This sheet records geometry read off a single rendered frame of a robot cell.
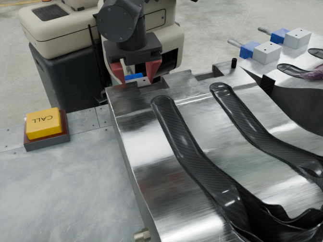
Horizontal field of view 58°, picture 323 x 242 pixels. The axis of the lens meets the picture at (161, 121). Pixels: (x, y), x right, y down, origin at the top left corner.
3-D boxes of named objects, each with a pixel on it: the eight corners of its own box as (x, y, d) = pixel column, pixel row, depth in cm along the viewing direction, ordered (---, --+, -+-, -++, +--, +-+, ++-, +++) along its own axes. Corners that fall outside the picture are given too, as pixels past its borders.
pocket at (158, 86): (136, 96, 57) (134, 80, 55) (162, 90, 58) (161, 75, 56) (142, 110, 54) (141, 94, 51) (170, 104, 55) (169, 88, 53)
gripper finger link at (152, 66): (164, 90, 61) (162, 49, 54) (130, 98, 59) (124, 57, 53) (155, 73, 65) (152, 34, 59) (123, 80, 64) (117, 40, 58)
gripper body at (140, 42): (163, 55, 55) (161, 16, 50) (109, 66, 53) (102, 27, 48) (154, 40, 60) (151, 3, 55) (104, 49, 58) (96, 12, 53)
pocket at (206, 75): (188, 85, 59) (188, 69, 57) (212, 79, 61) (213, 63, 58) (197, 97, 56) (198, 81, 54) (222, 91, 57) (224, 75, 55)
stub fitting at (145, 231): (148, 231, 38) (133, 236, 38) (147, 225, 37) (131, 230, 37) (151, 241, 37) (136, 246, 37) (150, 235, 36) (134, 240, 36)
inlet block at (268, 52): (220, 53, 74) (222, 32, 70) (234, 47, 76) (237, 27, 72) (262, 75, 65) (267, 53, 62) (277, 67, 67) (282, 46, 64)
